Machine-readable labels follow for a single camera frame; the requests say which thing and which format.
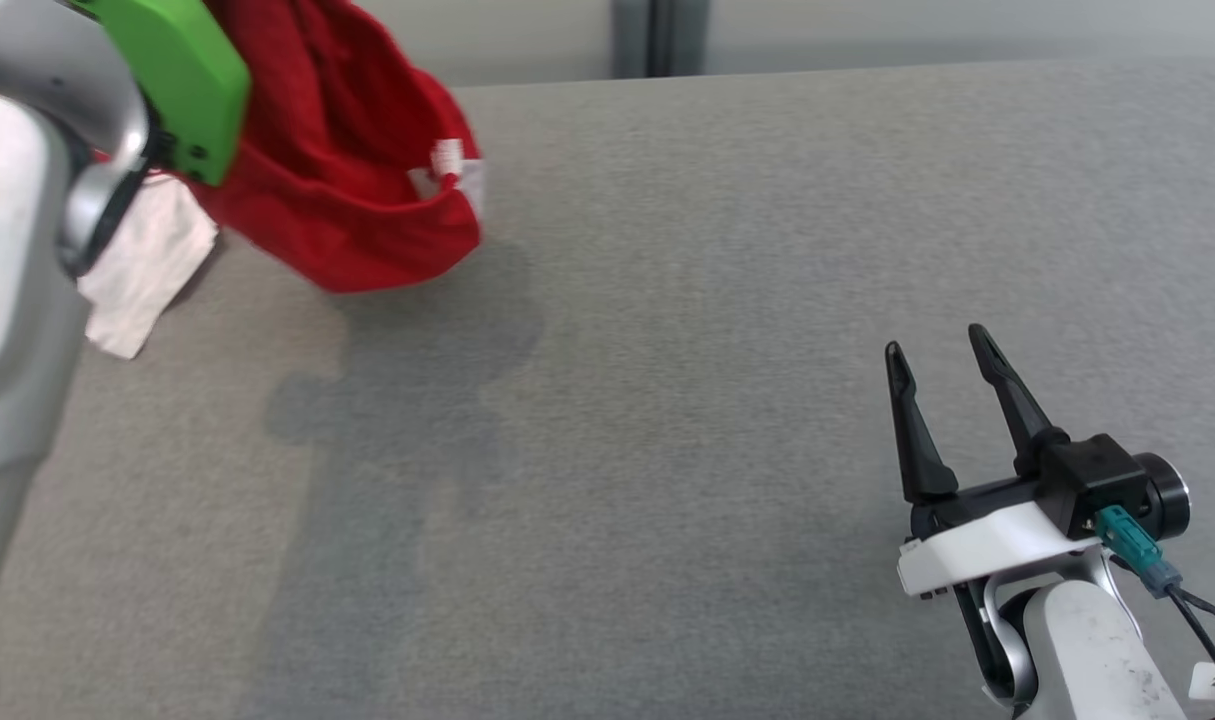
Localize red shirt with white sleeve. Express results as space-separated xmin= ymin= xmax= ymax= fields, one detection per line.
xmin=77 ymin=148 xmax=220 ymax=361

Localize red shorts with white stripe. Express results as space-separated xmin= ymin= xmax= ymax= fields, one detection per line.
xmin=182 ymin=0 xmax=486 ymax=294

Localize right black cable teal connector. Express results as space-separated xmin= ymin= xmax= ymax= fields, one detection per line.
xmin=1097 ymin=505 xmax=1215 ymax=720

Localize grey partition post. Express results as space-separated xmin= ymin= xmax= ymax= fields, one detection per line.
xmin=612 ymin=0 xmax=713 ymax=79

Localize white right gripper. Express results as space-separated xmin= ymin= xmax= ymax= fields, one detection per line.
xmin=884 ymin=323 xmax=1104 ymax=601

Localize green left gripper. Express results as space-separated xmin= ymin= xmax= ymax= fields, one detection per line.
xmin=67 ymin=0 xmax=254 ymax=189

